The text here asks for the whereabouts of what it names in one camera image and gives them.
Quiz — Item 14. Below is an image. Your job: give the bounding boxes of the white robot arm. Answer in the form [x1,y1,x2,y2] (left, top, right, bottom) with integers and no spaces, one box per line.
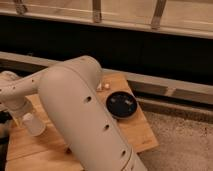
[0,56,147,171]

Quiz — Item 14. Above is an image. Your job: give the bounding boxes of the black round bowl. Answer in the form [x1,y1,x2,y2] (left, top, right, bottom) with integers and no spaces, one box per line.
[106,91,137,119]

